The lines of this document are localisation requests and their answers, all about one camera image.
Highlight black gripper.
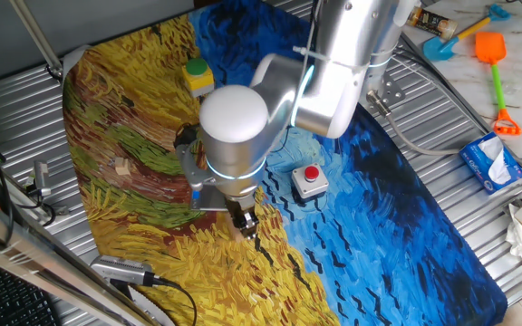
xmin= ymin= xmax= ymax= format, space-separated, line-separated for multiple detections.
xmin=223 ymin=194 xmax=261 ymax=240

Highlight silver digital pocket scale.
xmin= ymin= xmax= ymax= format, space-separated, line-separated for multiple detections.
xmin=188 ymin=182 xmax=231 ymax=213

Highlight red button grey box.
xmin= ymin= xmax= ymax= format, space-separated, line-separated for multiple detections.
xmin=290 ymin=163 xmax=331 ymax=201

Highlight painted blue yellow cloth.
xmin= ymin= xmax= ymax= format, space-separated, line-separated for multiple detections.
xmin=61 ymin=0 xmax=509 ymax=326

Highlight small wooden block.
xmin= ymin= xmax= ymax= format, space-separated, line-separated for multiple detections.
xmin=113 ymin=157 xmax=132 ymax=177

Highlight green button yellow box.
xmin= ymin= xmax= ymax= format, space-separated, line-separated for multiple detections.
xmin=180 ymin=56 xmax=217 ymax=99

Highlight blue tissue box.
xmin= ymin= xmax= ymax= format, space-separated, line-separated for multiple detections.
xmin=458 ymin=131 xmax=522 ymax=197

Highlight black keyboard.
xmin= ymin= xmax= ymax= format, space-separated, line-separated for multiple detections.
xmin=0 ymin=261 xmax=63 ymax=326

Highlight blue toy shovel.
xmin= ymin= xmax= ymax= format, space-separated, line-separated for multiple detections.
xmin=421 ymin=3 xmax=512 ymax=62

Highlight brown labelled bottle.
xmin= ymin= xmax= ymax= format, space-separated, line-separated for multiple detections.
xmin=406 ymin=5 xmax=459 ymax=42

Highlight grey metal pole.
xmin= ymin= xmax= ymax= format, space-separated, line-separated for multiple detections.
xmin=8 ymin=0 xmax=65 ymax=82

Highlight orange toy shovel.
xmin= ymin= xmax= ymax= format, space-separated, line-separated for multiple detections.
xmin=474 ymin=31 xmax=522 ymax=137

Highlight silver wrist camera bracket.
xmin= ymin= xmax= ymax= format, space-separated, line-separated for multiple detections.
xmin=174 ymin=139 xmax=218 ymax=195

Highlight silver camera with cable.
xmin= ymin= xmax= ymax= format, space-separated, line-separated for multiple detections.
xmin=89 ymin=254 xmax=198 ymax=326

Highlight grey corrugated hose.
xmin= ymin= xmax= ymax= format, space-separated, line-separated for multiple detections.
xmin=366 ymin=89 xmax=462 ymax=158

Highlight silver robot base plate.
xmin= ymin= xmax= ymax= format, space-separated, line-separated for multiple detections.
xmin=359 ymin=71 xmax=408 ymax=113

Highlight small silver clamped camera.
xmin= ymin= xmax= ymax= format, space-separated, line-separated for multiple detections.
xmin=24 ymin=159 xmax=71 ymax=217

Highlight aluminium frame bar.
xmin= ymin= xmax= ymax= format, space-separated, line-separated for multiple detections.
xmin=0 ymin=187 xmax=154 ymax=326

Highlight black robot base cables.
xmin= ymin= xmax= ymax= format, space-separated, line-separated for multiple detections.
xmin=395 ymin=30 xmax=494 ymax=135

